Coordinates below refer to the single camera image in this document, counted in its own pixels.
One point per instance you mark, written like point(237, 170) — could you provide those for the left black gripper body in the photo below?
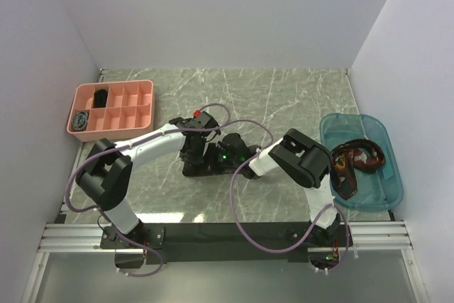
point(192, 155)

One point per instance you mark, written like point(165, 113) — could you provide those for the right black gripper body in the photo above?
point(217, 151)

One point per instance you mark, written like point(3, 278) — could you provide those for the brown blue floral tie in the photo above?
point(202, 170)

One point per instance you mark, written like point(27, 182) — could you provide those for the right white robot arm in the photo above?
point(304, 160)

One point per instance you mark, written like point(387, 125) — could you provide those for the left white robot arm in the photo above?
point(106, 179)

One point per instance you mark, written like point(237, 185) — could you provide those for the pink compartment organizer tray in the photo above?
point(129, 111)

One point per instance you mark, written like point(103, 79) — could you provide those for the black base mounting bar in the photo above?
point(203, 242)

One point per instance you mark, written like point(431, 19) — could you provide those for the black rolled tie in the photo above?
point(100, 98)

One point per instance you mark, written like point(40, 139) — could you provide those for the grey patterned rolled tie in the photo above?
point(80, 120)

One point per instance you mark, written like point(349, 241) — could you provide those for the dark red patterned tie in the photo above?
point(358, 154)

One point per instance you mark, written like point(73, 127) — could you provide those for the teal transparent plastic bin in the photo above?
point(379, 191)

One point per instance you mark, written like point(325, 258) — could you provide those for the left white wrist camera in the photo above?
point(200, 116)

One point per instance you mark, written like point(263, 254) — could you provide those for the aluminium frame rail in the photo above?
point(90, 238)

